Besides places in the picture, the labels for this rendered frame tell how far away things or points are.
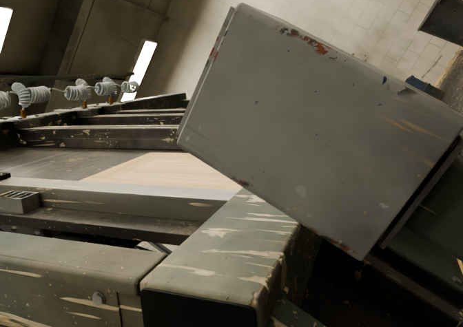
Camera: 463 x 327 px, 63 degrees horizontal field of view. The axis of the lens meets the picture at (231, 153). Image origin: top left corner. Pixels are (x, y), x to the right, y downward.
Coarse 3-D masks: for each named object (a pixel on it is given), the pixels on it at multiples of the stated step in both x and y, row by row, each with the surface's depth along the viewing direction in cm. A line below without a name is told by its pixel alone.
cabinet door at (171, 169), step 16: (144, 160) 98; (160, 160) 98; (176, 160) 97; (192, 160) 96; (96, 176) 85; (112, 176) 85; (128, 176) 85; (144, 176) 84; (160, 176) 83; (176, 176) 82; (192, 176) 81; (208, 176) 81; (224, 176) 80
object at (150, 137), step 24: (24, 96) 143; (0, 120) 141; (24, 120) 138; (24, 144) 142; (48, 144) 138; (72, 144) 134; (96, 144) 130; (120, 144) 126; (144, 144) 123; (168, 144) 119
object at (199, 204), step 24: (0, 192) 76; (48, 192) 71; (72, 192) 69; (96, 192) 67; (120, 192) 65; (144, 192) 65; (168, 192) 64; (192, 192) 63; (216, 192) 62; (168, 216) 63; (192, 216) 61
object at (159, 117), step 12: (84, 84) 174; (84, 108) 168; (96, 108) 173; (84, 120) 171; (96, 120) 168; (108, 120) 166; (120, 120) 164; (132, 120) 162; (144, 120) 159; (156, 120) 157; (168, 120) 155; (180, 120) 153
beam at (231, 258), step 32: (224, 224) 46; (256, 224) 46; (288, 224) 45; (192, 256) 39; (224, 256) 38; (256, 256) 38; (288, 256) 40; (160, 288) 34; (192, 288) 33; (224, 288) 33; (256, 288) 32; (160, 320) 34; (192, 320) 33; (224, 320) 32; (256, 320) 31
